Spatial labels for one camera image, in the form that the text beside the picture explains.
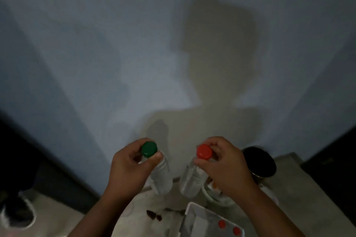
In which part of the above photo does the white tied plastic bag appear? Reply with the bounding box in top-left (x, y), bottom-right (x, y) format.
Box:
top-left (258, 184), bottom-right (280, 206)

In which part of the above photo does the person's left hand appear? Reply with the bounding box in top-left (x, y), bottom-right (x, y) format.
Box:
top-left (107, 137), bottom-right (164, 201)

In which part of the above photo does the group of bottles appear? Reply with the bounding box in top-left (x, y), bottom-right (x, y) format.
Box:
top-left (192, 211), bottom-right (243, 237)

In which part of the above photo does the dark round container white rim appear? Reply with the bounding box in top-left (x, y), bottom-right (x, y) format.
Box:
top-left (0, 191), bottom-right (37, 231)

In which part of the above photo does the green cap water bottle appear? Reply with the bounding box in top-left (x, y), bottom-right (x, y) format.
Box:
top-left (140, 141), bottom-right (174, 196)

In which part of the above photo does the black round trash can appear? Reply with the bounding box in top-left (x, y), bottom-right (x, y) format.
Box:
top-left (241, 146), bottom-right (277, 185)

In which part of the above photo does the pale green waste bin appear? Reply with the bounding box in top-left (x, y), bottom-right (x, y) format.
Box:
top-left (201, 177), bottom-right (237, 208)

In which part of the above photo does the white plastic basket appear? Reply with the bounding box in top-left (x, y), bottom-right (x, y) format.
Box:
top-left (179, 202), bottom-right (245, 237)

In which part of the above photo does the person's left forearm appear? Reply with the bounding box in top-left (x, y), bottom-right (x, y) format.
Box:
top-left (68, 187), bottom-right (139, 237)

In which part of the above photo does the dark wood wardrobe unit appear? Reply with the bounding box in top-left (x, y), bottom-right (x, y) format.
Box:
top-left (0, 110), bottom-right (100, 215)

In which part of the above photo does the person's right hand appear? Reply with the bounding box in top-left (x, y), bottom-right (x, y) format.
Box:
top-left (193, 136), bottom-right (255, 198)

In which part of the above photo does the red cap water bottle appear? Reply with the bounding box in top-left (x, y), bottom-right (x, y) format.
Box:
top-left (179, 144), bottom-right (214, 198)

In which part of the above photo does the person's right forearm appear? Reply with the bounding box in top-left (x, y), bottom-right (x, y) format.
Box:
top-left (231, 184), bottom-right (306, 237)

